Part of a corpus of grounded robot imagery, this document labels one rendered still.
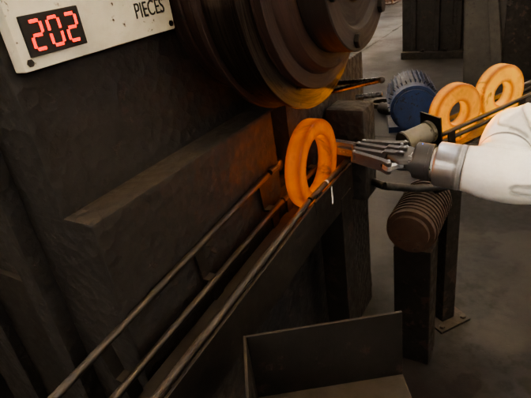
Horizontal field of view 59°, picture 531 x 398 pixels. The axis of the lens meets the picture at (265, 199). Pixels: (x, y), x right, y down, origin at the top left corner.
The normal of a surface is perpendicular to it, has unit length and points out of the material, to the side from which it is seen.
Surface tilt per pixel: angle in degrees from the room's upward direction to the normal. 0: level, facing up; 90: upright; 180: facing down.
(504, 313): 0
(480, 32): 90
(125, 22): 90
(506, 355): 0
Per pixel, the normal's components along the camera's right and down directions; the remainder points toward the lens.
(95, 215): -0.14, -0.88
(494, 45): -0.69, 0.42
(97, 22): 0.85, 0.13
